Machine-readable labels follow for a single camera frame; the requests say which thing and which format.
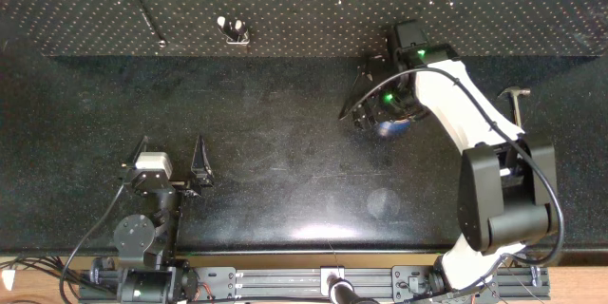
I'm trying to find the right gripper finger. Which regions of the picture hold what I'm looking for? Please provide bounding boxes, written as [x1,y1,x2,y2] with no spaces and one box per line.
[338,58,376,121]

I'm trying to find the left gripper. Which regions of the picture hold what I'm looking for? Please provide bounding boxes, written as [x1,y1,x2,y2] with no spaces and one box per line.
[121,134,215,197]

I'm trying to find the roll of blue tape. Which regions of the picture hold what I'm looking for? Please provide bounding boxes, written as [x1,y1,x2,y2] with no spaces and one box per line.
[376,119,412,141]

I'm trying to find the pliers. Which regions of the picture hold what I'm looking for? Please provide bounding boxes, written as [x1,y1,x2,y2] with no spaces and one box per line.
[216,15,251,44]

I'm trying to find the wrench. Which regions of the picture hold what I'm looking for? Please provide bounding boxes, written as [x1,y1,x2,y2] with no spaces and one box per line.
[121,0,169,48]

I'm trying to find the hammer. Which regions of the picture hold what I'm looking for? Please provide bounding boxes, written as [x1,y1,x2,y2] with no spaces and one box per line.
[497,85,532,129]

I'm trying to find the black pegboard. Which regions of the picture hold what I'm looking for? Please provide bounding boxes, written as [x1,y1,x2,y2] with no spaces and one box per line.
[0,0,608,58]

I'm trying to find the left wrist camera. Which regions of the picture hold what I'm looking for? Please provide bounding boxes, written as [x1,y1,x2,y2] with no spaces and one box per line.
[135,151,174,176]

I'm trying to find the mounting rail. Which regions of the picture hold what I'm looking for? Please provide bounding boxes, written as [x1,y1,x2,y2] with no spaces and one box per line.
[78,265,552,304]

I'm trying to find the black wire bundle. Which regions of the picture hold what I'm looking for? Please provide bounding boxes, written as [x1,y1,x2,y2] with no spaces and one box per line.
[0,255,91,295]

